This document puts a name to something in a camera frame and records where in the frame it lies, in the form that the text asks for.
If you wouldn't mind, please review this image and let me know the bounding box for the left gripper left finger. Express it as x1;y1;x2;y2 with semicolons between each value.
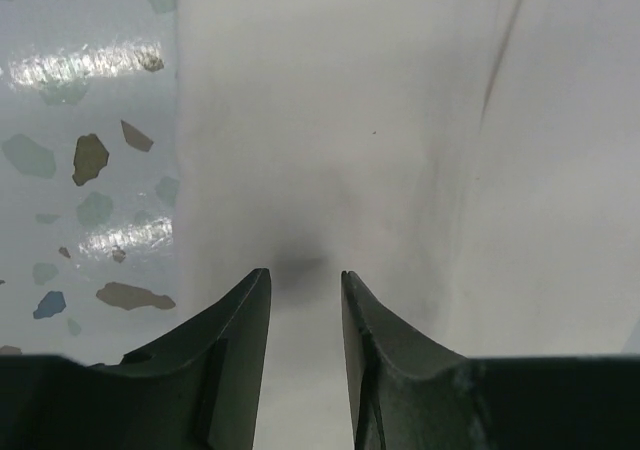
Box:
1;269;271;449

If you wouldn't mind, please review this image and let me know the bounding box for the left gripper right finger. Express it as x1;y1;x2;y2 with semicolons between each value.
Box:
341;272;639;450

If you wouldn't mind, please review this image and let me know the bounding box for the white t shirt red print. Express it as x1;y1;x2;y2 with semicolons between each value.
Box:
174;0;639;449

